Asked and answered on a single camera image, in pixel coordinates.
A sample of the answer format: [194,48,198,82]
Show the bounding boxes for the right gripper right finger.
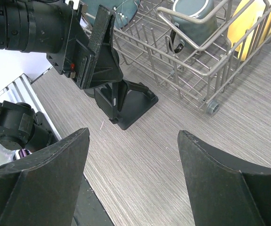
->
[178,130,271,226]

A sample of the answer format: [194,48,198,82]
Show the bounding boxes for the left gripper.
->
[47,0,123,89]

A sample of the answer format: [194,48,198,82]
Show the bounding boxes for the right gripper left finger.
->
[0,128,90,226]

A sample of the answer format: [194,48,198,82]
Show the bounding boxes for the black folding phone stand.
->
[94,80,158,130]

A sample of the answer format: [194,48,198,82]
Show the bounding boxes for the black phone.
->
[109,80,129,121]

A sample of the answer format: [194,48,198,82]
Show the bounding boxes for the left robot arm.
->
[0,0,123,91]

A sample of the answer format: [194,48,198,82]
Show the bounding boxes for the teal plate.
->
[82,0,140,29]

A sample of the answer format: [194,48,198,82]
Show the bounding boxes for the dark green mug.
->
[170,0,218,55]

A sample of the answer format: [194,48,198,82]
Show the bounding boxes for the yellow cup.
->
[227,0,271,62]

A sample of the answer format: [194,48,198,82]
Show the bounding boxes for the wire dish rack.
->
[114,0,271,115]

